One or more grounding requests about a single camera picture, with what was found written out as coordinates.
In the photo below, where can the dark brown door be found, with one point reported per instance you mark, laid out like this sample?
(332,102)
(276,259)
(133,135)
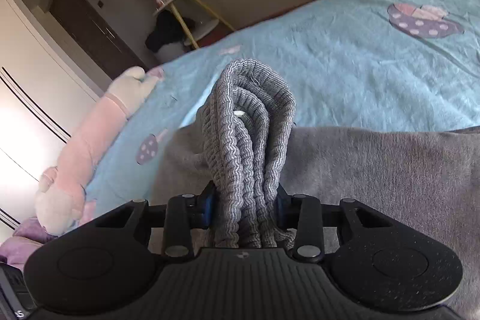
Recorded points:
(90,27)

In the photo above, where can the grey pants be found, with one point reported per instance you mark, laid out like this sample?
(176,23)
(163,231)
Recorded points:
(367,185)

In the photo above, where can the white wardrobe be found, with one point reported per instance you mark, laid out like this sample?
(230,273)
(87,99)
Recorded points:
(33,87)

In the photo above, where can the light blue printed bedsheet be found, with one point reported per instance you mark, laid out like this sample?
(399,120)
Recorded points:
(337,65)

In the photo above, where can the pink plush toy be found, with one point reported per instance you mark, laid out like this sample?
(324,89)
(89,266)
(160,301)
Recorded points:
(86,155)

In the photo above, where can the round side table yellow legs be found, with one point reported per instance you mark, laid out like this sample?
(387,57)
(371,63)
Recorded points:
(180,1)

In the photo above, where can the black bag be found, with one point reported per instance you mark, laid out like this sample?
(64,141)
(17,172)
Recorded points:
(168,31)

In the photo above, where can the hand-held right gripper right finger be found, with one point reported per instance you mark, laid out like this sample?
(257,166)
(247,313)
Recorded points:
(282,207)

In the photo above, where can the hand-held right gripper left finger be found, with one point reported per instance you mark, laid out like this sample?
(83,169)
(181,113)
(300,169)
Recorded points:
(206,205)

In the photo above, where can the purple pillow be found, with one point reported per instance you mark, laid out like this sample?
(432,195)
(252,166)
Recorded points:
(22,241)

